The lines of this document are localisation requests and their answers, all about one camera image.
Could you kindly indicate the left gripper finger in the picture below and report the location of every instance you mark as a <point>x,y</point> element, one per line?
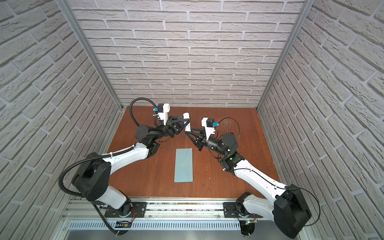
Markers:
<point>182,128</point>
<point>176,120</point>

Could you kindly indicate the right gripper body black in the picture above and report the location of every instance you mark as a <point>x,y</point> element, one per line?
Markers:
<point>205,143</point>

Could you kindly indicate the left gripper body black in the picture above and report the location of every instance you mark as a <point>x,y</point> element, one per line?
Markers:
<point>170,131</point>

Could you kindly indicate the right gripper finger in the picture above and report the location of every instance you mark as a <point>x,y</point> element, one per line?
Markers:
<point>195,138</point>
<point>197,132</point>

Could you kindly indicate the white glue stick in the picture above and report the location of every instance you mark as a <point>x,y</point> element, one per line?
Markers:
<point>186,116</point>

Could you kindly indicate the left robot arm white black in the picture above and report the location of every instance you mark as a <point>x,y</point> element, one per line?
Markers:
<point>92,177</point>

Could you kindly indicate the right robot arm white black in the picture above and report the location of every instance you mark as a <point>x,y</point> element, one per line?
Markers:
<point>284,205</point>

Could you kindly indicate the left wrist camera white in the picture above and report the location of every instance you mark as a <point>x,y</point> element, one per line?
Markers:
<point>161,114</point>

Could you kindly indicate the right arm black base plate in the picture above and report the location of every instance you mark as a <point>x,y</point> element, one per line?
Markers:
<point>236,210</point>

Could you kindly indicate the left aluminium corner post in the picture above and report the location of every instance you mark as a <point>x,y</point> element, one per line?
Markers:
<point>83,40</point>

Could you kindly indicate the aluminium corner post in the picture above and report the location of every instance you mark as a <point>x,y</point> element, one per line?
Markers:
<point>305,10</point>
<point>83,40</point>

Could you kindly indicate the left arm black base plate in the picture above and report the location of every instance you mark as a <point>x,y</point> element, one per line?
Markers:
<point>138,207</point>

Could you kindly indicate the right aluminium corner post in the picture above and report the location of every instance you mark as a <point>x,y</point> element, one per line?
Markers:
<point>305,10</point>

